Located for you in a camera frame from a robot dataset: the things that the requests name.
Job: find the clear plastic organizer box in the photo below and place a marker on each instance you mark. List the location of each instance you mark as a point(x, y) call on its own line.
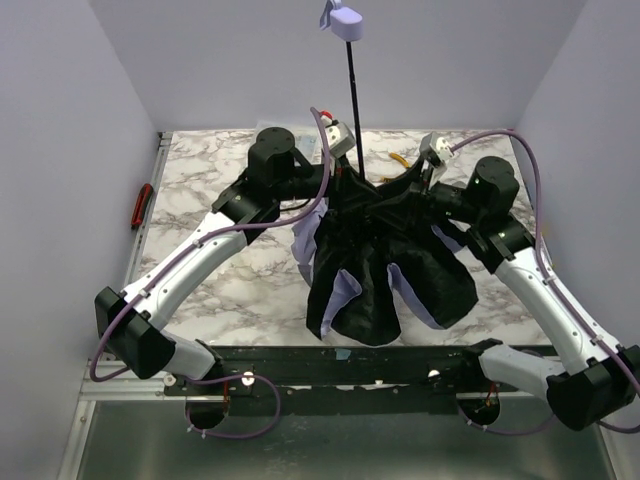
point(306, 134)

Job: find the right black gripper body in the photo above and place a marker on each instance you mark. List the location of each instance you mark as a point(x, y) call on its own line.
point(417, 189)

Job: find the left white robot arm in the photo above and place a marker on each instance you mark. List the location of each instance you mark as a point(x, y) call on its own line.
point(279, 187)

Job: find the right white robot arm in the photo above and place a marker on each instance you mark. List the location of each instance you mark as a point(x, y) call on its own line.
point(594, 375)

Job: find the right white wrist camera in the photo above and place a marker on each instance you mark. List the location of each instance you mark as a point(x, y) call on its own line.
point(435, 152)

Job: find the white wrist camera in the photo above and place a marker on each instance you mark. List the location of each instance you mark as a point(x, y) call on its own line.
point(339, 136)
point(435, 152)

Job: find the red black handled tool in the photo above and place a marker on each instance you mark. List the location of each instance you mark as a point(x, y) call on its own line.
point(141, 205)

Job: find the lilac umbrella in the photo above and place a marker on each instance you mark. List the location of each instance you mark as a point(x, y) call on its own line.
point(363, 265)

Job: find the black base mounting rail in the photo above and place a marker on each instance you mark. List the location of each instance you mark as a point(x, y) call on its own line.
point(326, 381)

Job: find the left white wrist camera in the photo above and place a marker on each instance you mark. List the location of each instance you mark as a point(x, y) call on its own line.
point(339, 136)

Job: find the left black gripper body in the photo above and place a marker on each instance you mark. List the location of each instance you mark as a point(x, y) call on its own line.
point(342, 185)

